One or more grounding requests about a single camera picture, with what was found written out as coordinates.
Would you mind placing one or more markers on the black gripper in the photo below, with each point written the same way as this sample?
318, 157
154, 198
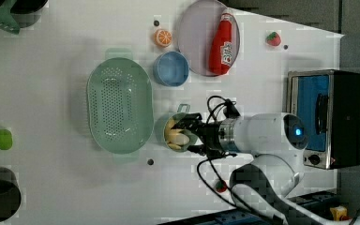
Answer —
207, 133

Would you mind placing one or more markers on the yellow peeled toy banana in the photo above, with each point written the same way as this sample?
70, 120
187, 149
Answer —
176, 139

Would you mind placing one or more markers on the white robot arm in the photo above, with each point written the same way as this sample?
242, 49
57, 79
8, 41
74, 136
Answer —
276, 142

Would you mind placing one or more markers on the green mug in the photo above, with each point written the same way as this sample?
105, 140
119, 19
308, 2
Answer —
182, 110

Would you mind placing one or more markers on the toy strawberry near edge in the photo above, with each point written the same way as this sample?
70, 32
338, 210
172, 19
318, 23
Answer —
220, 186

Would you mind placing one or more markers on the blue bowl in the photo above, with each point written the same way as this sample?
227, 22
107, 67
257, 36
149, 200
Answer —
171, 69

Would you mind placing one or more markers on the red ketchup bottle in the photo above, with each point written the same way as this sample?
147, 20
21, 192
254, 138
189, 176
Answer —
221, 53

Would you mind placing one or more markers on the green oval colander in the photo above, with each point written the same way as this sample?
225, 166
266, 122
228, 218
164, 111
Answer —
120, 105

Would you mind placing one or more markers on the toy orange half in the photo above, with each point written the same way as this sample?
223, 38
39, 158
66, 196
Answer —
163, 38

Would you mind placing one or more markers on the lilac round plate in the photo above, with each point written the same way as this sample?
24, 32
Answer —
196, 31

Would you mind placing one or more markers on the toy strawberry near plate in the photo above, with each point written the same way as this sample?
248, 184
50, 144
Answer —
273, 39

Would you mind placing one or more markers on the silver black toaster oven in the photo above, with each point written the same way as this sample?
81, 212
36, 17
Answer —
328, 103

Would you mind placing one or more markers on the yellow red clamp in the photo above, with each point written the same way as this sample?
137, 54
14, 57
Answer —
340, 213

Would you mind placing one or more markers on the green toy lime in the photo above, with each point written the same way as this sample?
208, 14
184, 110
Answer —
6, 139

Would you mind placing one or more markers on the black pot top corner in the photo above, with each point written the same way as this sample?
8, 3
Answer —
27, 12

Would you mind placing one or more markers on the green slotted spatula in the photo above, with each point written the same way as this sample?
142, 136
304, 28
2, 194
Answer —
7, 22

